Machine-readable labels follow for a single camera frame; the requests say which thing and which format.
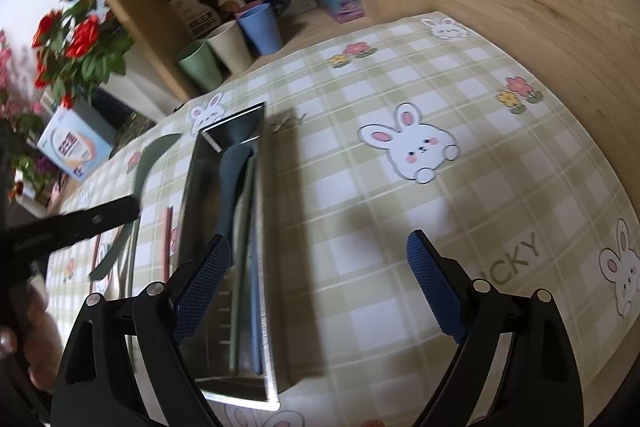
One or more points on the blue chopstick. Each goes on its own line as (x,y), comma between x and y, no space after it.
(256,317)

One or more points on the blue cup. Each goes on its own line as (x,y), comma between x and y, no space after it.
(260,29)

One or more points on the green cup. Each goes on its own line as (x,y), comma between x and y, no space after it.
(200,67)

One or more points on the pink blossom flower arrangement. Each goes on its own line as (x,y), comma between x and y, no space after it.
(10,107)

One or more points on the white box with dark print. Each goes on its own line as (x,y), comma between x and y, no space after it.
(192,14)

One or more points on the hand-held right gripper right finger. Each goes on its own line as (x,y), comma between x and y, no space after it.
(435,287)

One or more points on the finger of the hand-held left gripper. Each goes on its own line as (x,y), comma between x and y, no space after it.
(100,217)

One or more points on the blue spoon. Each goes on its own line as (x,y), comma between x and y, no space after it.
(235,177)

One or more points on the pink chopstick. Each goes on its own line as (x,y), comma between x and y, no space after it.
(167,232)
(96,252)

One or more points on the checked bunny print tablecloth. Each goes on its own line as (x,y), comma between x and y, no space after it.
(400,197)

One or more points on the pink cup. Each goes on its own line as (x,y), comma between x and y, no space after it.
(247,8)

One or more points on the dark gold patterned box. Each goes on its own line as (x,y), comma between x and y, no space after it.
(135,129)

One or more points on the person's left hand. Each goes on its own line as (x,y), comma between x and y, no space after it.
(42,337)

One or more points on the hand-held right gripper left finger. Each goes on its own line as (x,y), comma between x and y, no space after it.
(200,292)

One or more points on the red rose bouquet white vase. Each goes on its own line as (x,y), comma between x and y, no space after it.
(82,37)

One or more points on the metal utensil tray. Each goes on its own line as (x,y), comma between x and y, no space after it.
(215,357)

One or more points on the green spoon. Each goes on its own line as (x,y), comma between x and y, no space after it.
(150,157)

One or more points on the light blue carton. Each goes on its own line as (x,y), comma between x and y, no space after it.
(70,147)

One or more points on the beige cup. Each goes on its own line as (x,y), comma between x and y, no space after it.
(230,47)

